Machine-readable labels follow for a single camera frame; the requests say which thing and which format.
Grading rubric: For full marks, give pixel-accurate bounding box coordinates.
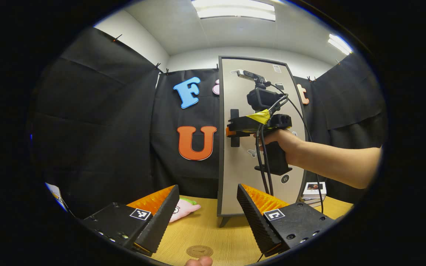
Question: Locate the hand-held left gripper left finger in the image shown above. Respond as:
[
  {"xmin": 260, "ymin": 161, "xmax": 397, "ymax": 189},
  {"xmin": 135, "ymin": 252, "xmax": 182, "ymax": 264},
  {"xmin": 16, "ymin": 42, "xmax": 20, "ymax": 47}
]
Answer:
[{"xmin": 75, "ymin": 184, "xmax": 181, "ymax": 257}]

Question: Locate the round brown coaster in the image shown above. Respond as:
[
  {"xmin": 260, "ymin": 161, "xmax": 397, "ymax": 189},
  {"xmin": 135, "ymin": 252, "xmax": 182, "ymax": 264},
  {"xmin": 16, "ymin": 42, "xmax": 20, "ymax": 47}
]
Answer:
[{"xmin": 186, "ymin": 245, "xmax": 214, "ymax": 258}]

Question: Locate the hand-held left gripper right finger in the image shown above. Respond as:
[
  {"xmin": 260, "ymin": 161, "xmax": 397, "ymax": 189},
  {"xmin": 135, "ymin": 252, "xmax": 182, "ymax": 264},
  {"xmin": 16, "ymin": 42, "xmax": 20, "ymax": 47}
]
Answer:
[{"xmin": 236, "ymin": 183, "xmax": 337, "ymax": 258}]

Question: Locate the large ceiling light panel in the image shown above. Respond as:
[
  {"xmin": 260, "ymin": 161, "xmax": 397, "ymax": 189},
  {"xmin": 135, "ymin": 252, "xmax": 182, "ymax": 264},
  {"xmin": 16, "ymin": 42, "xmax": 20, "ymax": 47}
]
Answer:
[{"xmin": 192, "ymin": 0, "xmax": 276, "ymax": 21}]

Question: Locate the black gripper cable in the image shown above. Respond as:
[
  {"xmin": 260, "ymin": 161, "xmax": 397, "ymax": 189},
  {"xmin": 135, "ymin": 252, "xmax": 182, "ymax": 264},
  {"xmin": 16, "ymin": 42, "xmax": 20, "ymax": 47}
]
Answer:
[
  {"xmin": 256, "ymin": 124, "xmax": 274, "ymax": 196},
  {"xmin": 270, "ymin": 83, "xmax": 325, "ymax": 215}
]

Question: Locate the white paper sheet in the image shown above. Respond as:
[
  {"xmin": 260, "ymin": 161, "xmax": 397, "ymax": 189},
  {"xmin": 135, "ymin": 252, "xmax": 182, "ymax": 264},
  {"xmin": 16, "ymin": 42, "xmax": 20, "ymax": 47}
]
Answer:
[{"xmin": 46, "ymin": 182, "xmax": 69, "ymax": 213}]

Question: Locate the pink plush toy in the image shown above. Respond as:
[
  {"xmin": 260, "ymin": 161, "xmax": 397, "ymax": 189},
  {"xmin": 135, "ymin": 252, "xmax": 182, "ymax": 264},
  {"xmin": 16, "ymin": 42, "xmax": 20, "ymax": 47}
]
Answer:
[{"xmin": 169, "ymin": 198, "xmax": 201, "ymax": 223}]

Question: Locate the black cabinet door handle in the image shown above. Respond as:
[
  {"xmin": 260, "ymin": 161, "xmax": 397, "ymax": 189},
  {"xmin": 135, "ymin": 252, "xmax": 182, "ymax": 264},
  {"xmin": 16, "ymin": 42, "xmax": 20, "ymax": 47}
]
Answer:
[{"xmin": 230, "ymin": 109, "xmax": 240, "ymax": 147}]

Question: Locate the black backdrop cloth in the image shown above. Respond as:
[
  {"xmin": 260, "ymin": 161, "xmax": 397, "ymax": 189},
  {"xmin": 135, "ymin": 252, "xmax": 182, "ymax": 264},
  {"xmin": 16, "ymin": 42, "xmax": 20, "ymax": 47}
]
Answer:
[{"xmin": 28, "ymin": 26, "xmax": 388, "ymax": 218}]

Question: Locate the small ceiling light panel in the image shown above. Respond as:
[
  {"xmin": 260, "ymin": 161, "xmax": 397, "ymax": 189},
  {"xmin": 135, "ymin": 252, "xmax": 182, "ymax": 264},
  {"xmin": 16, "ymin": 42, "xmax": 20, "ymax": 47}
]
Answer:
[{"xmin": 328, "ymin": 33, "xmax": 353, "ymax": 56}]

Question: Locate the beige cabinet door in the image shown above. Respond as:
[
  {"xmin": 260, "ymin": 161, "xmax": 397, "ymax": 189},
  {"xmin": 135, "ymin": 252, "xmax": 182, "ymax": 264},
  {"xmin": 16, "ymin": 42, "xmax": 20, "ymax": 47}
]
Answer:
[{"xmin": 217, "ymin": 55, "xmax": 308, "ymax": 217}]

